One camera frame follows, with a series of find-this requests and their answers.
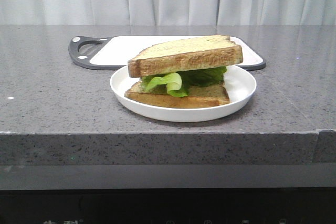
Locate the green lettuce leaf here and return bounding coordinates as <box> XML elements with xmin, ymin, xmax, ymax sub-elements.
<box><xmin>140</xmin><ymin>66</ymin><xmax>227</xmax><ymax>98</ymax></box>

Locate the white cutting board grey rim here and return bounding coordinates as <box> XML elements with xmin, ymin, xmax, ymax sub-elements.
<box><xmin>68</xmin><ymin>35</ymin><xmax>267</xmax><ymax>71</ymax></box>

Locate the bread slice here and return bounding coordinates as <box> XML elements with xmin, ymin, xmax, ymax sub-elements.
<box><xmin>128</xmin><ymin>35</ymin><xmax>244</xmax><ymax>78</ymax></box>
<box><xmin>124</xmin><ymin>81</ymin><xmax>230</xmax><ymax>109</ymax></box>

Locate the white round plate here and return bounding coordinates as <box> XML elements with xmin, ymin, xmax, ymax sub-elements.
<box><xmin>110</xmin><ymin>66</ymin><xmax>257</xmax><ymax>122</ymax></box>

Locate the black appliance front panel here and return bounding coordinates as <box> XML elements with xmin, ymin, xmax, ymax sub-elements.
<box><xmin>1</xmin><ymin>188</ymin><xmax>335</xmax><ymax>223</ymax></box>

